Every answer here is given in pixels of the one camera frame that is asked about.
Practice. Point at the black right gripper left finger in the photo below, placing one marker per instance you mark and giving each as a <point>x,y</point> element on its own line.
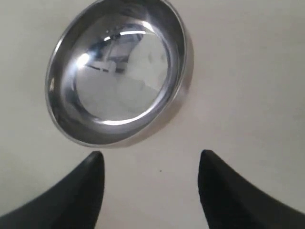
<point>73,203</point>

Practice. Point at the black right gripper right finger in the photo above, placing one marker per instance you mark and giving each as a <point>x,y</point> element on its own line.
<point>229,201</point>

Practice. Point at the large smooth steel bowl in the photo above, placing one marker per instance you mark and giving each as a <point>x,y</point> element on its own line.
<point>119,72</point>

